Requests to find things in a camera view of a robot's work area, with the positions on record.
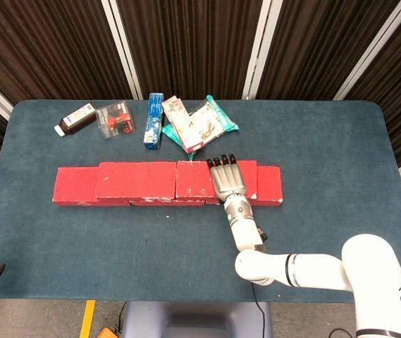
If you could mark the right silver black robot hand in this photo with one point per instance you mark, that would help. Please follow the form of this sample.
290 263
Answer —
228 179

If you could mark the red brick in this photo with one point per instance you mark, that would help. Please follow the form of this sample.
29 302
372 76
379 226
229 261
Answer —
193 179
135 181
186 203
73 183
269 183

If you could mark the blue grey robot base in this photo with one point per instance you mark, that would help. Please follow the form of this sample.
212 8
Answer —
196 320

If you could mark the teal snack packet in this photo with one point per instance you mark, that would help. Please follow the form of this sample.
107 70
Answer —
226 119

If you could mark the white packet red swirl print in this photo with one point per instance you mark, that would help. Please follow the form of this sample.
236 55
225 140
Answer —
207 123

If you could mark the white floral snack packet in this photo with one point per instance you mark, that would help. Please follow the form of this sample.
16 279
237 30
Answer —
179 119

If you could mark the blue carton box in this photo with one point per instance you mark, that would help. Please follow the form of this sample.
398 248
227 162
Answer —
152 123

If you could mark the yellow floor tape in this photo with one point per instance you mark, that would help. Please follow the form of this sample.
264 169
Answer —
87 318

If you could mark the blue felt table cover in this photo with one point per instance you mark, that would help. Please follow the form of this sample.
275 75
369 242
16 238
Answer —
115 246

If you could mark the clear plastic box red contents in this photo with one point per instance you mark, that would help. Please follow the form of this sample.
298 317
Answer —
115 119

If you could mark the orange object on floor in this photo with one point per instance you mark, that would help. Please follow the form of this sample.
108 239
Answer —
108 333

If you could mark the brown bottle white cap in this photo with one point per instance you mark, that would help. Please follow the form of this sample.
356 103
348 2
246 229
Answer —
77 121

